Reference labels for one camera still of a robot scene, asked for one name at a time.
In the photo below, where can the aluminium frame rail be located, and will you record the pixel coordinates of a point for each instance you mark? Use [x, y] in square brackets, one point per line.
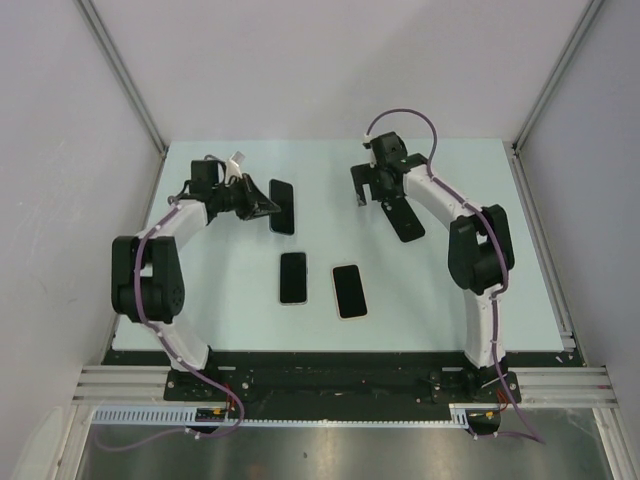
[565, 387]
[121, 385]

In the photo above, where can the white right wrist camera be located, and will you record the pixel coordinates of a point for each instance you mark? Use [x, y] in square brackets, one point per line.
[367, 145]

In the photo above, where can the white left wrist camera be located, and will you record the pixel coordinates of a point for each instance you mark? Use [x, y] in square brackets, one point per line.
[233, 170]

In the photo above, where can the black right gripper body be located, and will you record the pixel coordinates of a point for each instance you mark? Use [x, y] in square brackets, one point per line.
[366, 175]

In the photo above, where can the teal blue phone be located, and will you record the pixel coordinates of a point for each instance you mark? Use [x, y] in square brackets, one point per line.
[282, 194]

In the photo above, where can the aluminium corner post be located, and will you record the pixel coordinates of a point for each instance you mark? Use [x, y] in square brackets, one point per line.
[117, 65]
[560, 69]

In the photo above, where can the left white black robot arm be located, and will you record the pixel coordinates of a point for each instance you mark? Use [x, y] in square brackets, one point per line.
[147, 284]

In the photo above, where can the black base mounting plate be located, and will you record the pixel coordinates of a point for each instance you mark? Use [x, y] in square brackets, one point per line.
[344, 385]

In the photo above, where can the aluminium frame rail left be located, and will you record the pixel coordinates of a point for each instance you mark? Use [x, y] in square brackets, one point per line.
[121, 385]

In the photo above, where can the left aluminium corner post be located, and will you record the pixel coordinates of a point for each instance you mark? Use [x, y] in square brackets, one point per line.
[117, 65]

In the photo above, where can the white slotted cable duct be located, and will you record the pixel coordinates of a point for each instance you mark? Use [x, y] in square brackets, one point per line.
[192, 417]

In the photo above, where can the beige phone case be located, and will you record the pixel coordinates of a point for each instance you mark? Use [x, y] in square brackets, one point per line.
[350, 318]

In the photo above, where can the black phone camera side up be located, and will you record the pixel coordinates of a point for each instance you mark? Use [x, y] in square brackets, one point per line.
[403, 220]

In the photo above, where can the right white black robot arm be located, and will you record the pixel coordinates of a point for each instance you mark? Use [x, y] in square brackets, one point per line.
[480, 251]

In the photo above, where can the clear magsafe phone case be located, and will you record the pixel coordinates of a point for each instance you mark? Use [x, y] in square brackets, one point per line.
[293, 303]

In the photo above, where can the aluminium frame rail front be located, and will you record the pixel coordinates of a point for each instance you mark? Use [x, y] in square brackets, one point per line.
[565, 387]

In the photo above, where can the right aluminium corner post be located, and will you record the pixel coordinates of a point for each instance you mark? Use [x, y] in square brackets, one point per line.
[560, 69]

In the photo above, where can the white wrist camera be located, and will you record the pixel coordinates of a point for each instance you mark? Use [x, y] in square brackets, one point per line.
[367, 145]
[233, 170]

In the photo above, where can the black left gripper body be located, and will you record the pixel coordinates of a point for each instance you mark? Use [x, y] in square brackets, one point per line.
[236, 198]

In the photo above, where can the black phone screen up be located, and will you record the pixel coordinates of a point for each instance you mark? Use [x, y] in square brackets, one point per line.
[293, 277]

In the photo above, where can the black phone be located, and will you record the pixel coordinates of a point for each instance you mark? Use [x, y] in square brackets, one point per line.
[349, 291]

